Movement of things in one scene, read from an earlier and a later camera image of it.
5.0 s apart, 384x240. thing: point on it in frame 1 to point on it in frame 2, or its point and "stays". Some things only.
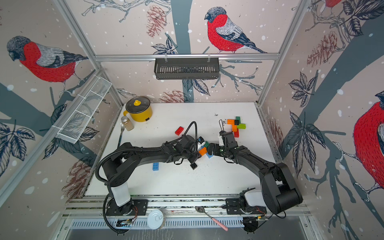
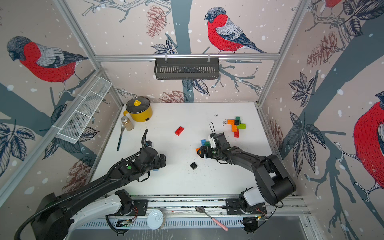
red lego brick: (236, 134) stays
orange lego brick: (230, 121) stays
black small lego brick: (193, 166) stays
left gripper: (197, 156) to (159, 164)
